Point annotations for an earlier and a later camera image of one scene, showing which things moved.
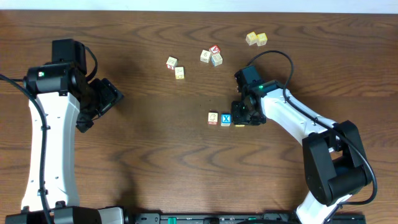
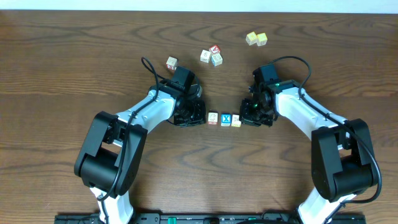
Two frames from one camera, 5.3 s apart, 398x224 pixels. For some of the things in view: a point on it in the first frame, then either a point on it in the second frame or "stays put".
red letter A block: [214, 49] stays put
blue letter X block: [226, 119] stays put
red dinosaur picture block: [212, 118] stays put
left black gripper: [107, 94] to [203, 119]
